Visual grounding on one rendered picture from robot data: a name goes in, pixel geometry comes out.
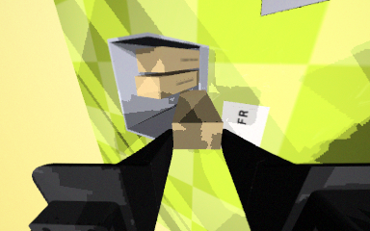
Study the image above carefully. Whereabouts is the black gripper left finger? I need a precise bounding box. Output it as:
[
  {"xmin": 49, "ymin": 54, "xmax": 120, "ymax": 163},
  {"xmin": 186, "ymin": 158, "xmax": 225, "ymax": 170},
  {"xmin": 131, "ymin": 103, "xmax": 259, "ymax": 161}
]
[{"xmin": 32, "ymin": 129, "xmax": 173, "ymax": 231}]

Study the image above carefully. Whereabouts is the brown cardboard box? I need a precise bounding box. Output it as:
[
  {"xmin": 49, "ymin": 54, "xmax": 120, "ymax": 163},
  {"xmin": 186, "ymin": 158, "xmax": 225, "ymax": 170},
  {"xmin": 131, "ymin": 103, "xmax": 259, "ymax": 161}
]
[{"xmin": 172, "ymin": 90, "xmax": 224, "ymax": 149}]

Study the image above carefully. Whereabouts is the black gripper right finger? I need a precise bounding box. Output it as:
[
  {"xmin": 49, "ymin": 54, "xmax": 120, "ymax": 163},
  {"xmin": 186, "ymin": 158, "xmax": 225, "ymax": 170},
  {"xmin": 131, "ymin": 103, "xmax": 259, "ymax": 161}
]
[{"xmin": 221, "ymin": 129, "xmax": 370, "ymax": 231}]

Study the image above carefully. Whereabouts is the tan rectangular box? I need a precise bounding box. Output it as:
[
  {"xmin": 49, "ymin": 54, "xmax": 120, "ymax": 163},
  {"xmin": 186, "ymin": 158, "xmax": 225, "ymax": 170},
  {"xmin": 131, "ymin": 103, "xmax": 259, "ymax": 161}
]
[
  {"xmin": 135, "ymin": 46, "xmax": 199, "ymax": 72},
  {"xmin": 135, "ymin": 70, "xmax": 199, "ymax": 99}
]

